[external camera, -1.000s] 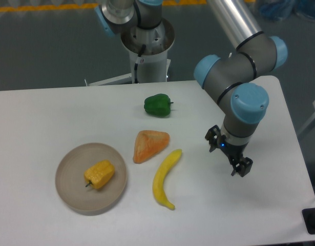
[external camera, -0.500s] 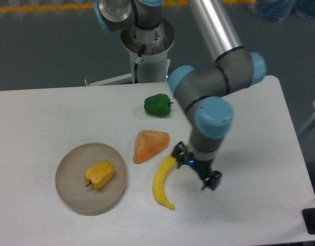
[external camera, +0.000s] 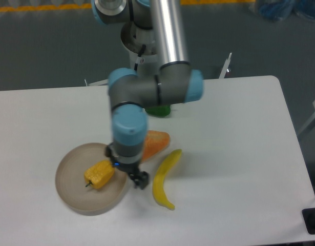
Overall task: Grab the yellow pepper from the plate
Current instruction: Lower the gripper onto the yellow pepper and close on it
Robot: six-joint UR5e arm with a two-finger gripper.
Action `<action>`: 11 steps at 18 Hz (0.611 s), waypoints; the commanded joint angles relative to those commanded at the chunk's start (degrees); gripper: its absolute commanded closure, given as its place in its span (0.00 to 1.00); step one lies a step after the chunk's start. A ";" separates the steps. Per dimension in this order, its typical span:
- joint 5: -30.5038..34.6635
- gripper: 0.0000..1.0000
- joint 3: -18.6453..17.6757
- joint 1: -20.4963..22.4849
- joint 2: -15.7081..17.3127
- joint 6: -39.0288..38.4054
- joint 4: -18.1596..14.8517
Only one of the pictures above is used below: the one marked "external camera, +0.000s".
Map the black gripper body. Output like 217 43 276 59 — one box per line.
105 143 140 175

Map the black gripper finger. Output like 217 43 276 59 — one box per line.
129 171 149 190

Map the yellow toy pepper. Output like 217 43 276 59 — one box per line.
84 160 115 189

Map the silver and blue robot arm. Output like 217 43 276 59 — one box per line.
91 1 203 189

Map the beige round plate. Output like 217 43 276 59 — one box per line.
55 143 128 216

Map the green toy pepper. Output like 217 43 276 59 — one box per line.
145 105 171 118

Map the yellow toy banana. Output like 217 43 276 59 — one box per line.
152 149 182 211

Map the orange triangular toy pastry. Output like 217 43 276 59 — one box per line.
141 130 170 163

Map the black clamp at table edge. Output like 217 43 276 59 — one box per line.
302 208 315 235

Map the blue plastic bag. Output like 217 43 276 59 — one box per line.
255 0 315 22

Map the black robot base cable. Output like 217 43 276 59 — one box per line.
133 44 147 71

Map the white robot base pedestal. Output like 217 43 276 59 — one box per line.
120 22 159 76

